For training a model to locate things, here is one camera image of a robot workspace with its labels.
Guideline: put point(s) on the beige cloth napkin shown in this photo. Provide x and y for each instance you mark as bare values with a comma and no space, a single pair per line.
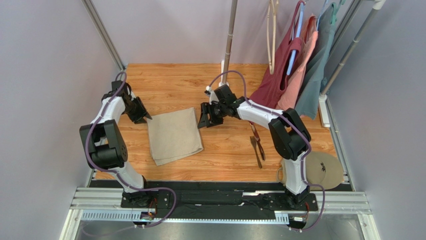
173,136

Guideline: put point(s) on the left rack pole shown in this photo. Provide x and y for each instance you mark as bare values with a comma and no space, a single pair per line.
230,35

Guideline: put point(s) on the maroon tank top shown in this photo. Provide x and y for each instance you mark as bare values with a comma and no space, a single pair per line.
272,86

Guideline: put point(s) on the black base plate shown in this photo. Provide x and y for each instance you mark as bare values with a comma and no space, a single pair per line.
212,200

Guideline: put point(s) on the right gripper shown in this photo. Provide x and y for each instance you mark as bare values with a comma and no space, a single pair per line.
210,113

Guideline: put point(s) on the left aluminium corner post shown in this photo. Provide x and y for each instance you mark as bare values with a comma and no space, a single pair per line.
96,19

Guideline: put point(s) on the teal shirt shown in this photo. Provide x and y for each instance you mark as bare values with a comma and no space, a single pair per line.
308,97

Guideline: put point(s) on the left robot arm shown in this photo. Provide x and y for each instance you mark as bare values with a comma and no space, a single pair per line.
104,145

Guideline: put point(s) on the rack pole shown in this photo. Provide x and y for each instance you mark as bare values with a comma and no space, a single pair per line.
230,35
378,4

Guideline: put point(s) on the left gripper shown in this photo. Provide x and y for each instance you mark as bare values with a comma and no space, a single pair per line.
138,118

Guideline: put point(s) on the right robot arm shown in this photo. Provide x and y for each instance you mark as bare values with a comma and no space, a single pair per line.
290,137

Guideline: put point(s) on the pink shirt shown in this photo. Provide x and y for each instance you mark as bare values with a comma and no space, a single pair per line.
305,47

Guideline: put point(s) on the right white rack foot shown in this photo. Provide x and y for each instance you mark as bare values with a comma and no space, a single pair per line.
323,111

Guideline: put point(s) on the blue hanger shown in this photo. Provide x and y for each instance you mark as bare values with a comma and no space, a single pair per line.
295,33

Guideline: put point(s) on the beige wooden hanger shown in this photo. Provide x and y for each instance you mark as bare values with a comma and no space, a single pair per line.
271,31

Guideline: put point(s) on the right aluminium corner post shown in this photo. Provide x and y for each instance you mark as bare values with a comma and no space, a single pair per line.
341,30

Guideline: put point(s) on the right rack pole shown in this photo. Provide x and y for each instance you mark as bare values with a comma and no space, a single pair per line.
378,4

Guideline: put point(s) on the beige baseball cap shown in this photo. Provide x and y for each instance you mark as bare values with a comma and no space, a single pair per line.
319,170

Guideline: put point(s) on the aluminium frame rail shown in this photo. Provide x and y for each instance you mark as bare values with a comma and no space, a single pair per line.
96,214

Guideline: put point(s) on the aluminium corner post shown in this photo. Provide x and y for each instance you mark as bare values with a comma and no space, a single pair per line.
96,19
341,30

